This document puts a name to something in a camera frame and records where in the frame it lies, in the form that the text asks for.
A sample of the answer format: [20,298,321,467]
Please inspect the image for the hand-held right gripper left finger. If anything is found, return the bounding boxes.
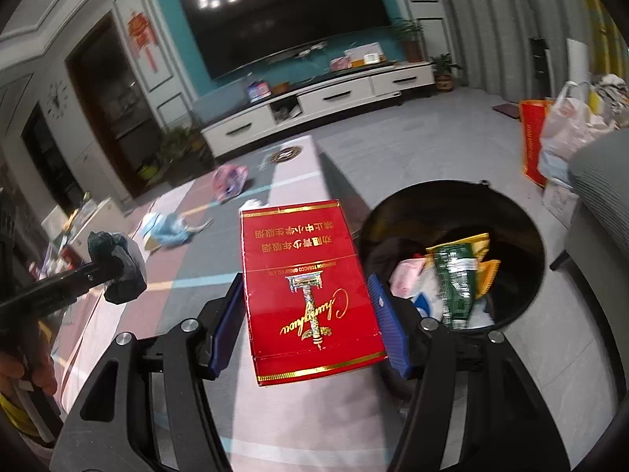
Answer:
[51,280,246,472]

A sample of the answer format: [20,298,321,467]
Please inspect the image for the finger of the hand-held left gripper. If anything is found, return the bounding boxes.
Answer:
[0,260,126,328]

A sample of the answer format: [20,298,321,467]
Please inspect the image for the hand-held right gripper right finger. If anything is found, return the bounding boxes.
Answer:
[366,274,573,472]

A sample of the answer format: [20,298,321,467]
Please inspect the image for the dark grey plastic bag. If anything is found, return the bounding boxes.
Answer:
[87,230,148,306]

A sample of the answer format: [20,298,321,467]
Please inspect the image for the pink plastic bag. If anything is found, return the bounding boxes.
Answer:
[390,256,428,298]

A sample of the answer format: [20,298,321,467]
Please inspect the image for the green snack bag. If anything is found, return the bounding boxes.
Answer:
[427,242,480,331]

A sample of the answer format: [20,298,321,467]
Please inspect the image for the red cigarette carton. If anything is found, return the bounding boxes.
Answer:
[240,199,387,387]

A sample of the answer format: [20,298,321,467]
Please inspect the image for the yellow snack bag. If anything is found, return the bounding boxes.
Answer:
[425,232,499,301]

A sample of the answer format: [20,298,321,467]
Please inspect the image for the black trash bin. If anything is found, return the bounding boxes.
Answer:
[355,179,546,340]

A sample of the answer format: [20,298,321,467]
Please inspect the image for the person's left hand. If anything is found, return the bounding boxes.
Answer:
[0,337,57,396]

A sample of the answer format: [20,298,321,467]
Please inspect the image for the white storage chest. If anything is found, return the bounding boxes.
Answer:
[40,197,126,256]

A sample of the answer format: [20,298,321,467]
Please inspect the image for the plaid tablecloth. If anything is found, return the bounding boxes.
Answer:
[39,133,428,472]

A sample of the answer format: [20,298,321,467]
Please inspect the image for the light blue plastic bag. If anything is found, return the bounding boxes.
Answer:
[144,212,214,249]

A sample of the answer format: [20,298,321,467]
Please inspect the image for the pink printed packet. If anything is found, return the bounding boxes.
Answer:
[212,164,250,203]

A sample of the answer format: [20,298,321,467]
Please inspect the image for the potted plants in dark planter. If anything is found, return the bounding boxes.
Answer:
[157,125,207,168]

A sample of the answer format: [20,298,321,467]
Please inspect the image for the white cardboard box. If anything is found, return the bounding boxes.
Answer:
[541,177,581,229]

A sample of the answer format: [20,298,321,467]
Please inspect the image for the glass fish tank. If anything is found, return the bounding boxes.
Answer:
[191,86,249,129]

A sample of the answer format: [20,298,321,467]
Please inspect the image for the orange shopping bag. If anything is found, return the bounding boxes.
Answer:
[520,100,556,188]

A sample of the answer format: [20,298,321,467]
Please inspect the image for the white TV cabinet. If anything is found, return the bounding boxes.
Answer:
[200,61,437,158]

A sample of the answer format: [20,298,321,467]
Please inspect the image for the grey sofa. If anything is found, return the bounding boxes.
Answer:
[549,130,629,404]

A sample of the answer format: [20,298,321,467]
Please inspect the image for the small potted plant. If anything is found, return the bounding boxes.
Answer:
[430,54,463,93]

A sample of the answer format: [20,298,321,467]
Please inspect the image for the large white plastic bag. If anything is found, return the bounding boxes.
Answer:
[538,81,620,178]

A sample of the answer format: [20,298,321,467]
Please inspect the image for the desk calendar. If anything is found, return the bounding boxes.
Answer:
[344,45,384,67]

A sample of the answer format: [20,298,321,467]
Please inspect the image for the tall potted plant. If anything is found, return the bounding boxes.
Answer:
[390,17,426,64]

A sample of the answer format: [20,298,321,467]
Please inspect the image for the upright vacuum cleaner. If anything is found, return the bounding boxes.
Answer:
[508,0,548,101]

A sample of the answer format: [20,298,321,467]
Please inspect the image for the large black television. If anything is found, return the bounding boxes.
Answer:
[178,0,391,80]

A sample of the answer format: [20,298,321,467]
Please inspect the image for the pile of clothes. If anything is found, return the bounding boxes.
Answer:
[592,74,629,129]

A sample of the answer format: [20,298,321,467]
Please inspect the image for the white panel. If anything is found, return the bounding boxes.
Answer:
[565,39,589,84]

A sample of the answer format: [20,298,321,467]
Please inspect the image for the grey curtain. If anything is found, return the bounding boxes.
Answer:
[432,0,610,89]

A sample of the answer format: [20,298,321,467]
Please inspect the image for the yellow curtain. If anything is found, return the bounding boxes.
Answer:
[585,0,629,60]

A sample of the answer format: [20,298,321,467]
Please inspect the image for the black wall clock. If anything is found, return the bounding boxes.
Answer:
[45,81,70,119]

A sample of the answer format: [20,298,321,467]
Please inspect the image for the red wall ornament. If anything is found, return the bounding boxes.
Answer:
[127,10,160,74]

